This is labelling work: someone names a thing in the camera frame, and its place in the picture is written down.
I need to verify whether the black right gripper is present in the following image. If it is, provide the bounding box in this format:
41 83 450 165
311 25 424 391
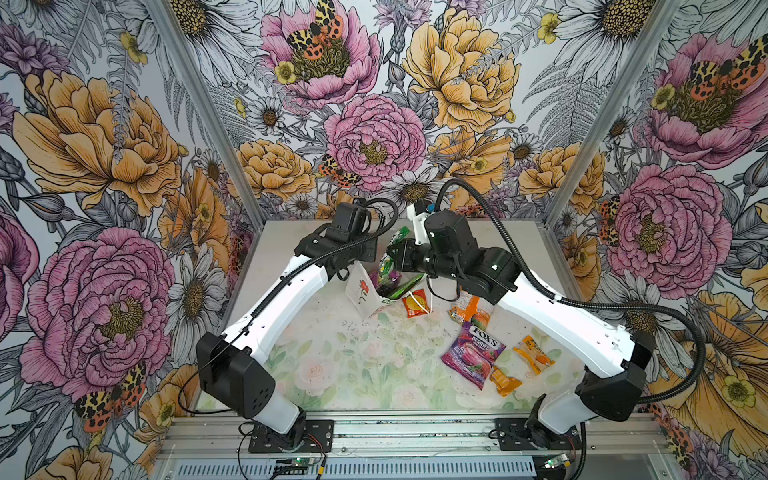
387 235 463 279

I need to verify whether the green Fox's candy bag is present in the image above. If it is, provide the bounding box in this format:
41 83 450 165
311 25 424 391
378 227 410 276

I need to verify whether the orange mango snack packet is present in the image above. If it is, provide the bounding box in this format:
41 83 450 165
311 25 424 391
448 290 494 331

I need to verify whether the small red snack packet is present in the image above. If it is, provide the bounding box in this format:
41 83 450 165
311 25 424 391
402 289 432 319

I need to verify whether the white floral paper bag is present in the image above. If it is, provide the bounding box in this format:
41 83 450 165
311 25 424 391
345 262 413 320

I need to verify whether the purple Fox's candy bag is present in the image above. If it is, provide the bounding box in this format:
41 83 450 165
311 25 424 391
441 322 506 390

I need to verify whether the orange wrapper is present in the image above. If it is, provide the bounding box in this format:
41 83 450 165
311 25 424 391
513 335 555 376

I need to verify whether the purple snack packet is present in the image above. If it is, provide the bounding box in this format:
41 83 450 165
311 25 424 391
369 270 401 290

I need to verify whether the green Lays chips bag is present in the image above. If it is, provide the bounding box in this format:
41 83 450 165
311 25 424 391
385 274 425 300

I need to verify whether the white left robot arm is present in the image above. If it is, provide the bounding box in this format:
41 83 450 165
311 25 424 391
196 198 398 443

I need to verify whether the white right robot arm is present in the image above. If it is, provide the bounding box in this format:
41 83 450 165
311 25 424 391
388 203 654 435

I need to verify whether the small orange snack packet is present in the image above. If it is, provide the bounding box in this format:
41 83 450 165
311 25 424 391
489 366 522 397

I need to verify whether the green circuit board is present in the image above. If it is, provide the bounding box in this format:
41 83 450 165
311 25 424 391
271 457 327 479

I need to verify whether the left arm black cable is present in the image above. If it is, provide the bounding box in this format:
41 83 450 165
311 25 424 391
176 196 400 415

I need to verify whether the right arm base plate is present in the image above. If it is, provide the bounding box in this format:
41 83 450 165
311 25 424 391
488 416 582 452

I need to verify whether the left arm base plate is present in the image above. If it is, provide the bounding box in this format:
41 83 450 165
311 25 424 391
248 419 335 454

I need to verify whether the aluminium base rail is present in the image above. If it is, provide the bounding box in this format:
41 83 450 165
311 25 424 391
152 411 683 479

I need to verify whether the aluminium frame post left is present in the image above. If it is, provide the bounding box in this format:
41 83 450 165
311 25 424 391
143 0 266 232

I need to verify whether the aluminium frame post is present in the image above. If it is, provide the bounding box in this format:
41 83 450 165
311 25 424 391
542 0 685 229
143 0 266 232

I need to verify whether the aluminium frame post right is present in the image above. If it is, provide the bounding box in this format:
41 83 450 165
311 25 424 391
542 0 685 229

